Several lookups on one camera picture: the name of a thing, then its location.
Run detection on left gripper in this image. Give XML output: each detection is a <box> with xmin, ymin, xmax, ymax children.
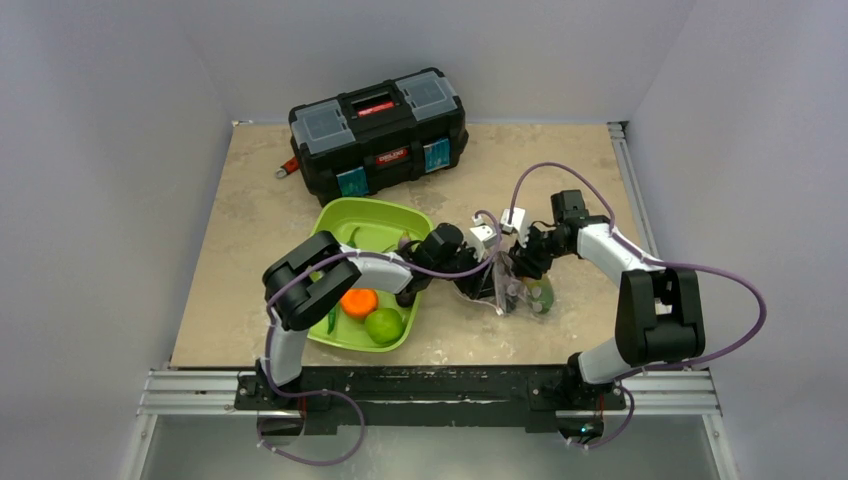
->
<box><xmin>431</xmin><ymin>241</ymin><xmax>498</xmax><ymax>300</ymax></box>

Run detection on clear zip top bag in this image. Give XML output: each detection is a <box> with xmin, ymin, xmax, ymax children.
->
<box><xmin>453</xmin><ymin>252</ymin><xmax>556</xmax><ymax>316</ymax></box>

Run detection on black fake grapes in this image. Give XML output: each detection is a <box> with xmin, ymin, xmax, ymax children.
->
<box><xmin>493</xmin><ymin>265</ymin><xmax>524</xmax><ymax>315</ymax></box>

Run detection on orange green fake mango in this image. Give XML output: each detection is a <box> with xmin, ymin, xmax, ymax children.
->
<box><xmin>525</xmin><ymin>276</ymin><xmax>555</xmax><ymax>314</ymax></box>

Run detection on green fake apple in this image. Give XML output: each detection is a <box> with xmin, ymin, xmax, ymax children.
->
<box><xmin>364</xmin><ymin>308</ymin><xmax>405</xmax><ymax>345</ymax></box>

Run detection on green plastic tray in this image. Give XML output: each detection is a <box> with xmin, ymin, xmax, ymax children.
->
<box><xmin>308</xmin><ymin>197</ymin><xmax>434</xmax><ymax>353</ymax></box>

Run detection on orange fake fruit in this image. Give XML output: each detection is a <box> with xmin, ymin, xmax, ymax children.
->
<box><xmin>339</xmin><ymin>289</ymin><xmax>379</xmax><ymax>321</ymax></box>

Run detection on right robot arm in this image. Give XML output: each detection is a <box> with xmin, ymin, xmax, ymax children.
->
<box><xmin>509</xmin><ymin>190</ymin><xmax>706</xmax><ymax>407</ymax></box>

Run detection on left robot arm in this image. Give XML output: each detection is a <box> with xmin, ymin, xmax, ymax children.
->
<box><xmin>258</xmin><ymin>218</ymin><xmax>502</xmax><ymax>409</ymax></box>

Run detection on black plastic toolbox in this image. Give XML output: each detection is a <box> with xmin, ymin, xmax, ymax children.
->
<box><xmin>288</xmin><ymin>67</ymin><xmax>469</xmax><ymax>205</ymax></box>

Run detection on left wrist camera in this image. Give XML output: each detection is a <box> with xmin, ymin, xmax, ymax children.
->
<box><xmin>466</xmin><ymin>210</ymin><xmax>503</xmax><ymax>261</ymax></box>

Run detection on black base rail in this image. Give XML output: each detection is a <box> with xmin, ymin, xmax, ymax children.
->
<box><xmin>234</xmin><ymin>364</ymin><xmax>626</xmax><ymax>438</ymax></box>

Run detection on aluminium frame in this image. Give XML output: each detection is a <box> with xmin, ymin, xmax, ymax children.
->
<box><xmin>139</xmin><ymin>122</ymin><xmax>739</xmax><ymax>479</ymax></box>

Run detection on red handled tool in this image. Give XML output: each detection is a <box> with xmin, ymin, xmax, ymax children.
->
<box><xmin>275</xmin><ymin>157</ymin><xmax>299</xmax><ymax>179</ymax></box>

